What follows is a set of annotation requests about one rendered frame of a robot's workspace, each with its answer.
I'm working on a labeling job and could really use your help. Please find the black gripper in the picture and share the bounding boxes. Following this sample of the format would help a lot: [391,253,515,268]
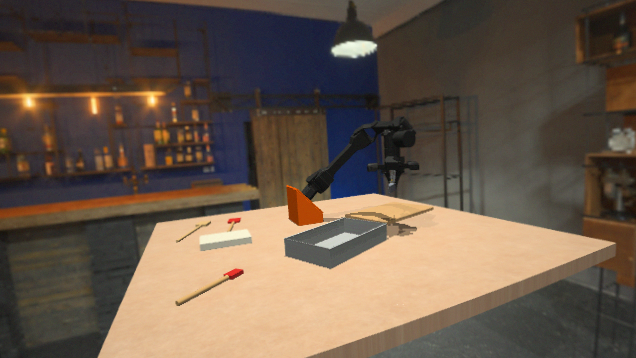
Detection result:
[367,147,419,189]

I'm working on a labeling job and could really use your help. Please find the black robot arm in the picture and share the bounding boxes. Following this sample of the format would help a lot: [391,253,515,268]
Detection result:
[301,115,416,202]

